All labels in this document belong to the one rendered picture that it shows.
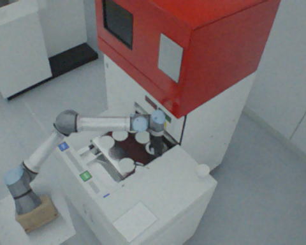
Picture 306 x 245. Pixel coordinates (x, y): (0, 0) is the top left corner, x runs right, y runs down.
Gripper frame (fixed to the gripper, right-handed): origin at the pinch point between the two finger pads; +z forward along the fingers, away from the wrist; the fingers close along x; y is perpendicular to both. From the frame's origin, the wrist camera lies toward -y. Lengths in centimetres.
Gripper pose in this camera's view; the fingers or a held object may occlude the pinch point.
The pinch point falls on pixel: (155, 154)
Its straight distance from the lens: 194.1
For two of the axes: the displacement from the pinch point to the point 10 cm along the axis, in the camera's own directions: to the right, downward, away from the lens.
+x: -9.9, 0.7, -1.2
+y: -1.3, -7.6, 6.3
